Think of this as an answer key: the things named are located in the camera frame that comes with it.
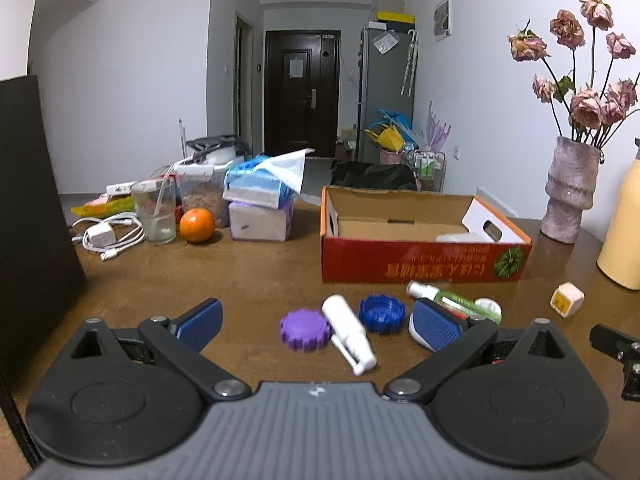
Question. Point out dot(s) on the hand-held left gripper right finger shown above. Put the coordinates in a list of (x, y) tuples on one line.
[(437, 327)]

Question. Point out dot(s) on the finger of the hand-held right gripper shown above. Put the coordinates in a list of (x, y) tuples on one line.
[(617, 342)]

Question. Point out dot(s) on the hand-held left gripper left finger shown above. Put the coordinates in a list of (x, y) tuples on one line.
[(202, 322)]

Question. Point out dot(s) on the green white tube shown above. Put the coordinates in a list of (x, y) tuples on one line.
[(450, 300)]

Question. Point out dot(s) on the blue ridged cap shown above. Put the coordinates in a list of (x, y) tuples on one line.
[(382, 314)]

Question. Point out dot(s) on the white yellow power adapter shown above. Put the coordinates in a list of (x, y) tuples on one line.
[(567, 300)]

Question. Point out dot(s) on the red orange cardboard box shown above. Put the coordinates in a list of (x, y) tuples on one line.
[(410, 260)]

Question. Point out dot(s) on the white spray bottle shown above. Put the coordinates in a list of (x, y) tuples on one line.
[(345, 327)]

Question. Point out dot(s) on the purple ridged cap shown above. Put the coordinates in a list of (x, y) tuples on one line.
[(305, 329)]

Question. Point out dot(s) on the orange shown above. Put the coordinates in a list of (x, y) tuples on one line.
[(197, 226)]

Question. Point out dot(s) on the cream thermos jug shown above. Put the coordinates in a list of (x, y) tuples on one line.
[(622, 230)]

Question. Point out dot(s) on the purple tissue pack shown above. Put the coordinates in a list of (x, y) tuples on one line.
[(260, 222)]

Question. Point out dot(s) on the glass cup with straw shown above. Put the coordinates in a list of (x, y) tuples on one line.
[(156, 215)]

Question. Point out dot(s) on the clear food container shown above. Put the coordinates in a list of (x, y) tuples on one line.
[(202, 192)]

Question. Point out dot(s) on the blue tissue pack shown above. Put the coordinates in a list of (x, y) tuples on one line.
[(255, 182)]

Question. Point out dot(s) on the yellow snack packet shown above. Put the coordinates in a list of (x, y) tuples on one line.
[(102, 206)]

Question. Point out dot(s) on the small white box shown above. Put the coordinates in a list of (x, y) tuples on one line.
[(120, 188)]

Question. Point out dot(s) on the pink ceramic vase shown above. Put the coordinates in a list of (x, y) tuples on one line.
[(570, 190)]

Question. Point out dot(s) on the black duffel bag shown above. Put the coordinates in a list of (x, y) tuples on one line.
[(372, 176)]

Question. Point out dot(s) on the pink bucket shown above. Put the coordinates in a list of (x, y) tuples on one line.
[(390, 156)]

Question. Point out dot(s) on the white mop pole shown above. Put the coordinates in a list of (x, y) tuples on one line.
[(182, 137)]

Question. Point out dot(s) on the black paper bag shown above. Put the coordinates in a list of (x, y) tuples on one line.
[(35, 220)]

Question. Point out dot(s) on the purple feather decoration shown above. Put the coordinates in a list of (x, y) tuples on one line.
[(437, 127)]

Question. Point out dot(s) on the blue and yellow bags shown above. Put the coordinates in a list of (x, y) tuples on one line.
[(390, 132)]

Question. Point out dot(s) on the small brown cardboard box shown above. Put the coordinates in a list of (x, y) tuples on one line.
[(345, 147)]

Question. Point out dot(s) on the dark wooden door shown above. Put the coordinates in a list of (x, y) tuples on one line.
[(300, 105)]

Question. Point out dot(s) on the dried pink rose bouquet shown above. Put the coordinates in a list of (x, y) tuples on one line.
[(585, 105)]

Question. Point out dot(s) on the grey refrigerator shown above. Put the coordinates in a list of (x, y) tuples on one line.
[(385, 85)]

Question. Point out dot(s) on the white folded umbrella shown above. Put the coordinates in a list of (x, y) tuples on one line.
[(410, 62)]

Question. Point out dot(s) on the clear plastic bag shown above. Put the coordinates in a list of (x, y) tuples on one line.
[(386, 42)]

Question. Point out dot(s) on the yellow box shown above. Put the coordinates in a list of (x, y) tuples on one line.
[(396, 16)]

